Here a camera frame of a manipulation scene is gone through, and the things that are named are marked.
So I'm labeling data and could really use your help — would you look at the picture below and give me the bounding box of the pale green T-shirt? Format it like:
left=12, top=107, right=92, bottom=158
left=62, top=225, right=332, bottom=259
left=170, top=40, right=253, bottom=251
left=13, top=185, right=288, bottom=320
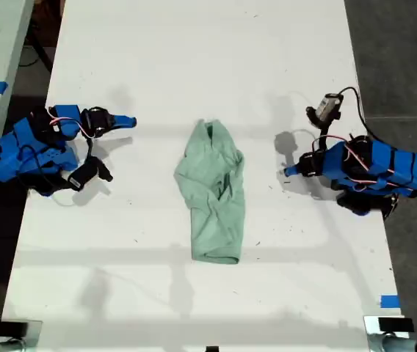
left=173, top=117, right=247, bottom=265

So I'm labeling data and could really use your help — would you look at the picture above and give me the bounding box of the short blue tape strip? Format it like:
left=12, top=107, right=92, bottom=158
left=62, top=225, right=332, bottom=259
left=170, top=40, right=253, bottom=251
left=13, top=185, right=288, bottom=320
left=380, top=294, right=402, bottom=309

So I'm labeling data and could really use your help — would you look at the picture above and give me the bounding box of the small black box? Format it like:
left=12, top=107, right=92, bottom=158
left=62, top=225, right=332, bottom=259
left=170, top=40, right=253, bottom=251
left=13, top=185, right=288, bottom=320
left=0, top=320, right=29, bottom=337
left=378, top=317, right=414, bottom=333

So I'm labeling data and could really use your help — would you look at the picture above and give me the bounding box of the black camera cable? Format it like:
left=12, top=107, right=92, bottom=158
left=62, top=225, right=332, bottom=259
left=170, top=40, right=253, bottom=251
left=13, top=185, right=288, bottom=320
left=339, top=86, right=380, bottom=142
left=17, top=137, right=94, bottom=191

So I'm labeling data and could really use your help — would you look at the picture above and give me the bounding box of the thin white cable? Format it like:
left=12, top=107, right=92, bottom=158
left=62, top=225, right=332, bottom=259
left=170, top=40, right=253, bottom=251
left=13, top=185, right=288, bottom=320
left=291, top=127, right=319, bottom=139

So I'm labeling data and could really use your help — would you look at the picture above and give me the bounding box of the black camera stalk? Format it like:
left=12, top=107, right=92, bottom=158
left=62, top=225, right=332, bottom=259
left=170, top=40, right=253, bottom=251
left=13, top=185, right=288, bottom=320
left=96, top=161, right=115, bottom=183
left=305, top=105, right=333, bottom=153

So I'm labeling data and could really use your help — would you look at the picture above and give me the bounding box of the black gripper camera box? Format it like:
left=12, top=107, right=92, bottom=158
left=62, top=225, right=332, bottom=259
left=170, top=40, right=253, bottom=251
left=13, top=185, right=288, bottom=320
left=316, top=93, right=344, bottom=120
left=67, top=156, right=101, bottom=192

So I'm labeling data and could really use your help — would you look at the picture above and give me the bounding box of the black floor cable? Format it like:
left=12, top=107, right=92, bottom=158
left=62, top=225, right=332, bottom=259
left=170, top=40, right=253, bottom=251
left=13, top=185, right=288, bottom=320
left=18, top=45, right=40, bottom=68

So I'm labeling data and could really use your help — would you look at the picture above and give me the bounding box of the metal corner bracket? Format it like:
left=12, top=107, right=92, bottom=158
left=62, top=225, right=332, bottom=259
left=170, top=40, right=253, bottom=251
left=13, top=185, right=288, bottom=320
left=0, top=319, right=43, bottom=348
left=363, top=315, right=411, bottom=339

